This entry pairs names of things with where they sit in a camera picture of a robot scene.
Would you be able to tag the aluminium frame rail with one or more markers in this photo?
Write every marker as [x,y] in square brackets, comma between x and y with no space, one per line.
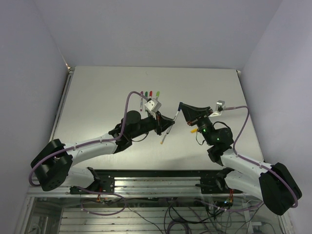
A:
[140,187]

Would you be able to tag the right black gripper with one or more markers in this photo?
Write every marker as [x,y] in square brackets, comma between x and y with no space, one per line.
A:
[192,113]

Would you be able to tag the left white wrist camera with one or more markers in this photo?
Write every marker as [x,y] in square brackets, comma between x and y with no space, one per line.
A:
[152,106]

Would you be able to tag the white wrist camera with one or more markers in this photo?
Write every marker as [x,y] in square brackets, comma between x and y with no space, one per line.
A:
[219,108]
[152,106]

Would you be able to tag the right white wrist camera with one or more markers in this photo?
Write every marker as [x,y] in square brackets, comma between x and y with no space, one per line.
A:
[219,108]

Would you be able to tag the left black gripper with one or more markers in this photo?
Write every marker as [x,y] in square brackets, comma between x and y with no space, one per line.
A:
[162,123]

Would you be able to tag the orange pen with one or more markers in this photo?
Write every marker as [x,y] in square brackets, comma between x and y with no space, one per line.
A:
[166,134]

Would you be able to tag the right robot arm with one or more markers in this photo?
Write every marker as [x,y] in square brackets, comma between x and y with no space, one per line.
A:
[271,183]

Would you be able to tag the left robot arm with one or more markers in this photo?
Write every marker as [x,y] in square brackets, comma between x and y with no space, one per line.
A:
[55,163]

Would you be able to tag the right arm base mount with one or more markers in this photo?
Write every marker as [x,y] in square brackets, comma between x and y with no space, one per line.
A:
[213,181]

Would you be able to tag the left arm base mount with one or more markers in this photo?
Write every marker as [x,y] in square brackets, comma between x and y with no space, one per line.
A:
[88,181]

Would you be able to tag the purple pen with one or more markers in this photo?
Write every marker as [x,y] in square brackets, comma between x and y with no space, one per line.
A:
[141,101]

